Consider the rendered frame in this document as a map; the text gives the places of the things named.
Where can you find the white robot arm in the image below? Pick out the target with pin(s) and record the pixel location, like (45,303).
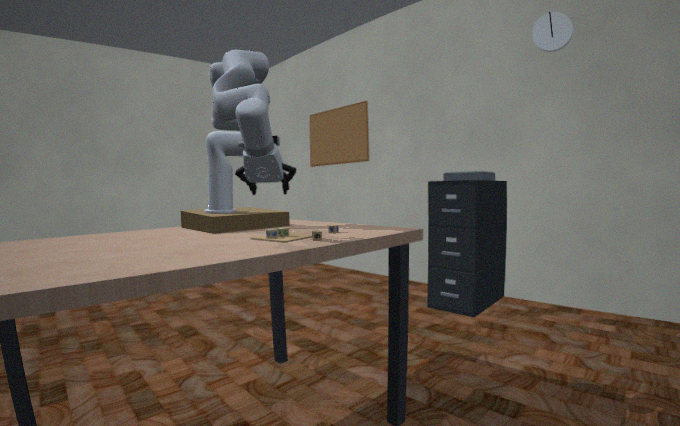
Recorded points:
(252,117)

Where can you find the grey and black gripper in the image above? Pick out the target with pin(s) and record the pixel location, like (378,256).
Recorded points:
(265,169)

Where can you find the tan flat mat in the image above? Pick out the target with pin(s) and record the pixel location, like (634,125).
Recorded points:
(291,237)

